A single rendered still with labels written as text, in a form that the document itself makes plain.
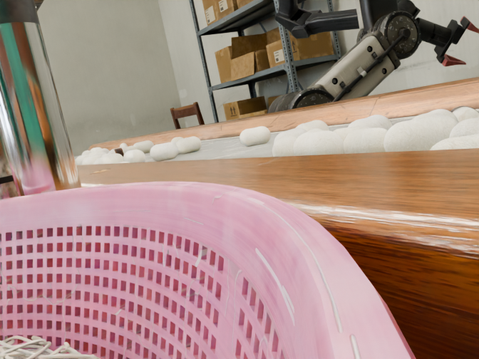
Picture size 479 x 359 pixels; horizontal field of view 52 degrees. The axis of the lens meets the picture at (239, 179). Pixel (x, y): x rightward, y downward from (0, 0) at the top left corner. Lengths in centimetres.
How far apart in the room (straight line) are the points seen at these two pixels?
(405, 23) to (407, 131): 97
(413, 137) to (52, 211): 17
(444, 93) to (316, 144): 25
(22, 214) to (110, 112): 514
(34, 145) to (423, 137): 17
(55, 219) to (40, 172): 3
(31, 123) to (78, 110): 504
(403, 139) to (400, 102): 30
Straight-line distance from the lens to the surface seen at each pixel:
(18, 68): 19
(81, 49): 534
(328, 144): 28
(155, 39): 560
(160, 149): 60
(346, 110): 60
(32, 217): 17
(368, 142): 27
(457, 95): 51
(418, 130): 25
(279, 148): 33
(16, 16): 20
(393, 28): 119
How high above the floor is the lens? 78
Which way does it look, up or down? 8 degrees down
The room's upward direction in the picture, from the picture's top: 12 degrees counter-clockwise
